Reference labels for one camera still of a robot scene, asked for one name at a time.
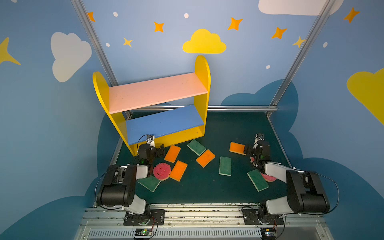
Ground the pink smiley sponge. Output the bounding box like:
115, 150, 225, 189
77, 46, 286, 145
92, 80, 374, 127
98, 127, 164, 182
261, 173, 277, 183
250, 157, 258, 168
153, 163, 172, 181

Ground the orange sponge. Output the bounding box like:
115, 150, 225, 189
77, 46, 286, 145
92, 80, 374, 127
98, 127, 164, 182
170, 161, 188, 182
229, 142, 247, 156
164, 145, 181, 163
196, 150, 216, 168

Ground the green sponge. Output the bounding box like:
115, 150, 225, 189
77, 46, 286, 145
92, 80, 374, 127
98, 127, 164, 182
219, 157, 232, 176
247, 169, 269, 192
138, 175, 161, 193
187, 140, 207, 156

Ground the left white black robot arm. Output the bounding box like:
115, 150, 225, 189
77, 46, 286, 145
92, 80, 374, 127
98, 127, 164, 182
95, 144, 165, 218

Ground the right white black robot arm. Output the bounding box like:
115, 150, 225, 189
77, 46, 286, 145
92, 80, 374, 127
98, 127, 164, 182
242, 141, 331, 218

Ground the yellow shelf with pink and blue boards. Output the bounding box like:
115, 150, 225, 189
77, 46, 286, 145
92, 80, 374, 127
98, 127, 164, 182
93, 56, 211, 156

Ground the back aluminium floor bar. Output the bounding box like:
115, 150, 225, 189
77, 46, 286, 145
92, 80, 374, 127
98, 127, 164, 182
136, 105, 278, 112

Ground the left small circuit board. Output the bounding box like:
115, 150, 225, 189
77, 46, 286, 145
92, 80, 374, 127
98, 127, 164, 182
134, 229, 154, 238

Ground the small circuit board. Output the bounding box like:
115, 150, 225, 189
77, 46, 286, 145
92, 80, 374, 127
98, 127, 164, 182
134, 229, 154, 238
260, 228, 277, 240

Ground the right small circuit board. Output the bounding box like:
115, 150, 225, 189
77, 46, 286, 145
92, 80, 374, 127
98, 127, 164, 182
260, 228, 277, 240

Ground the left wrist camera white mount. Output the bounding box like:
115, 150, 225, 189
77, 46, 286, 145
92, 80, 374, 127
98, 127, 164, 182
147, 135, 155, 148

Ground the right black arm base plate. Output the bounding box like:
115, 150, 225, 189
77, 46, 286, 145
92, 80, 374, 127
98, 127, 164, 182
241, 208, 285, 226

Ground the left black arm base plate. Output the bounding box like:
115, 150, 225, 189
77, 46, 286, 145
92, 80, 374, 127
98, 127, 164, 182
123, 209, 165, 226

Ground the aluminium rail frame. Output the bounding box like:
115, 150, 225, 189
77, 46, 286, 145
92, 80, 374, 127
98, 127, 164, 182
75, 203, 333, 240

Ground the left aluminium corner post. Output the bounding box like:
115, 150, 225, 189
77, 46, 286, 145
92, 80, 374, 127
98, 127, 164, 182
71, 0, 119, 87

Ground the aluminium corner post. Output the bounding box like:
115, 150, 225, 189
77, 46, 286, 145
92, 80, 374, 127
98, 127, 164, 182
266, 0, 336, 119
71, 0, 119, 87

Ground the right aluminium corner post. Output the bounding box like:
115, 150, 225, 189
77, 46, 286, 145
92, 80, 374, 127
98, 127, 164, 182
266, 0, 336, 119

